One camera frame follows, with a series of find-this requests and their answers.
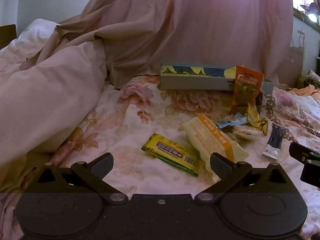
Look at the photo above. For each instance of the white duvet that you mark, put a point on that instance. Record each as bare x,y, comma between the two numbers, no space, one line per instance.
37,92

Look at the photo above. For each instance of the orange snack packet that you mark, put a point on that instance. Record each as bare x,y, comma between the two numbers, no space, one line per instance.
246,90

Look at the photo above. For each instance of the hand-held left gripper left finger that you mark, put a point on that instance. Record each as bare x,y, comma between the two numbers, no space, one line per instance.
101,166

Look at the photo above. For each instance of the floral bedsheet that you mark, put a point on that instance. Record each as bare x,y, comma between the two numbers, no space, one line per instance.
130,110

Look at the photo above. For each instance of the pink curtain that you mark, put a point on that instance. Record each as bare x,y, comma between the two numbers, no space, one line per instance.
187,30

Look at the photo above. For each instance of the orange cloth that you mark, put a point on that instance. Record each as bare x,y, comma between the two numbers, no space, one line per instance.
307,90

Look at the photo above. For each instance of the dark blue sachet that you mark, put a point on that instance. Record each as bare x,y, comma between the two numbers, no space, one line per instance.
275,138

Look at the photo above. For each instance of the yellow candy wrapper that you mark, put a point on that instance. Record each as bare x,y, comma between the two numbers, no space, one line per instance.
253,117

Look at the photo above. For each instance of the grey box with floral lining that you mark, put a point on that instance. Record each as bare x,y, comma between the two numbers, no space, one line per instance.
195,83

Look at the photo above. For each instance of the light blue snack packet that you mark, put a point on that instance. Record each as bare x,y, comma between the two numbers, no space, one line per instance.
231,120

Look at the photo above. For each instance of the yellow green snack bar packet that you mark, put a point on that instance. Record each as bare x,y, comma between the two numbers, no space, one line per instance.
170,150

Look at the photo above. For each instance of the cream and orange bread packet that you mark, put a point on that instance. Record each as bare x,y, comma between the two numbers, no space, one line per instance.
212,137

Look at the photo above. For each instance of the rolled white paper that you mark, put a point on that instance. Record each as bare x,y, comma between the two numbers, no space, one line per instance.
313,76

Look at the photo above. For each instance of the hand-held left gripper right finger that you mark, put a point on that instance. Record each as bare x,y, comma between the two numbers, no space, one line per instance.
218,166

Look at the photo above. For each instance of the wooden window frame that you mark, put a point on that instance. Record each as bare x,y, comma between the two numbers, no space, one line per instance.
303,17

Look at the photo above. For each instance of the wooden headboard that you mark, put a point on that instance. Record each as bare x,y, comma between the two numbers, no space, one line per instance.
7,36

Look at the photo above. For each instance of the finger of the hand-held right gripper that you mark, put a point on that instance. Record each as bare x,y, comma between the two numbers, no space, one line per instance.
301,152

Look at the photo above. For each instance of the clear rice cracker packet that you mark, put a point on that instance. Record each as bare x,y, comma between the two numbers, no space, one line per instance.
246,132

